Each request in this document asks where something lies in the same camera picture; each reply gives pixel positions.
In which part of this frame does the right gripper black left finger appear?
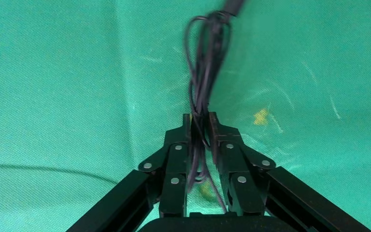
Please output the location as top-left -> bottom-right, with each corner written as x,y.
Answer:
65,114 -> 193,232

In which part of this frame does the green table cloth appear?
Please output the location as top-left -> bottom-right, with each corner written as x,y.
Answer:
0,0 -> 371,232

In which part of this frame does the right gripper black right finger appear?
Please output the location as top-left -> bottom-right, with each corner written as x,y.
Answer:
208,112 -> 371,232

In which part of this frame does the black data cable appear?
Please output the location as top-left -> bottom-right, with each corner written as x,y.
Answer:
184,0 -> 247,214

